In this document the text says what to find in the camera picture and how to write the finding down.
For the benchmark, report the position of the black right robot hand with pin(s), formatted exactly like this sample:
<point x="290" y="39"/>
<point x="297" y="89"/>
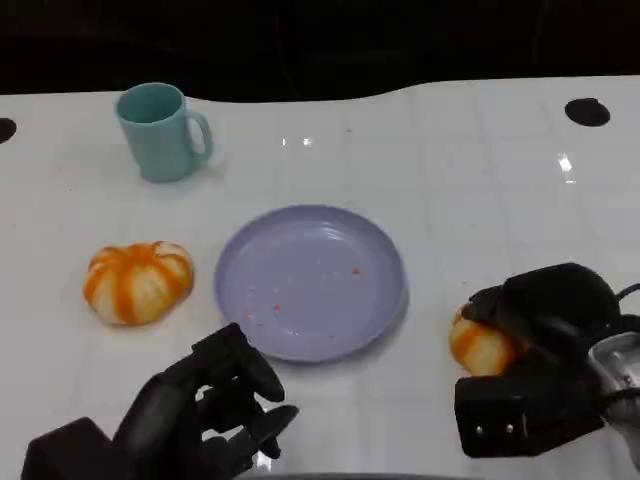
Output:
<point x="560" y="300"/>

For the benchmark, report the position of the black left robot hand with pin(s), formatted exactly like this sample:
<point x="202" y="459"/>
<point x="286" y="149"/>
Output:
<point x="160" y="425"/>

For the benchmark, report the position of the orange and white bread roll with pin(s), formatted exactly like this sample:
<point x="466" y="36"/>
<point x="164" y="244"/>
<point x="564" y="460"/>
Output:
<point x="475" y="350"/>
<point x="132" y="285"/>

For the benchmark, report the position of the lilac plate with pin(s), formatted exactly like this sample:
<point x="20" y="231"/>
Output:
<point x="310" y="285"/>

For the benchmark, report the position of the pale green mug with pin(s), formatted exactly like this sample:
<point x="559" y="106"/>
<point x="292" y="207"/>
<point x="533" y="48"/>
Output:
<point x="157" y="145"/>

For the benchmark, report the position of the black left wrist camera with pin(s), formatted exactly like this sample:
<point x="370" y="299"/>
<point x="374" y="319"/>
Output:
<point x="70" y="450"/>

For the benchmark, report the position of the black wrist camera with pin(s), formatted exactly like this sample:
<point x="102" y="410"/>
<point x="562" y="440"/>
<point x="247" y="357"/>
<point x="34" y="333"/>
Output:
<point x="70" y="450"/>
<point x="525" y="410"/>

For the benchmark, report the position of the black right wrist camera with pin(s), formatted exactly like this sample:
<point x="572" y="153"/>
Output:
<point x="525" y="410"/>

